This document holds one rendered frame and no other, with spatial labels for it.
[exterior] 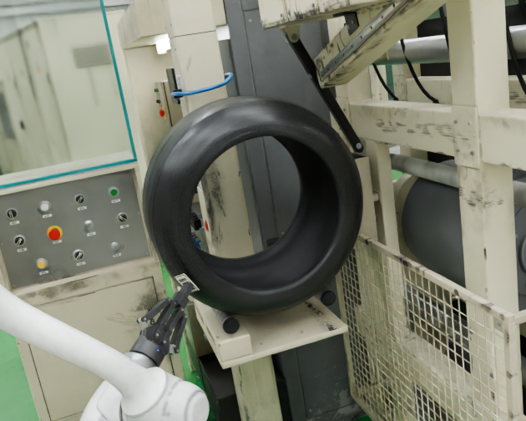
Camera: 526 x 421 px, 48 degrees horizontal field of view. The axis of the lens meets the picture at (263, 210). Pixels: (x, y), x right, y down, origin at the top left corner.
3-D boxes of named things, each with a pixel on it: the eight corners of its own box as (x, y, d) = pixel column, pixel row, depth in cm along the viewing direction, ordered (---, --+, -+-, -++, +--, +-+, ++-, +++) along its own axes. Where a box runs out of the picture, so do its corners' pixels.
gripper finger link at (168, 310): (148, 342, 135) (144, 337, 135) (169, 304, 143) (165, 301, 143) (159, 339, 133) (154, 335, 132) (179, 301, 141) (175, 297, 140)
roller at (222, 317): (200, 275, 185) (213, 278, 187) (195, 288, 186) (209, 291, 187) (226, 317, 153) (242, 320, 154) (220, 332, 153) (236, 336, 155)
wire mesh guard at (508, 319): (351, 396, 218) (326, 217, 200) (355, 394, 219) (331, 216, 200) (521, 592, 134) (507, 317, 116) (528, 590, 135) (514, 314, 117)
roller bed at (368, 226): (316, 238, 211) (304, 158, 204) (352, 229, 215) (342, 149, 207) (338, 253, 193) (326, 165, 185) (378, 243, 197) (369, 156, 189)
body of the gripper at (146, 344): (119, 352, 131) (139, 321, 138) (145, 376, 134) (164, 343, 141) (139, 347, 126) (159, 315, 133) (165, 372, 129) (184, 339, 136)
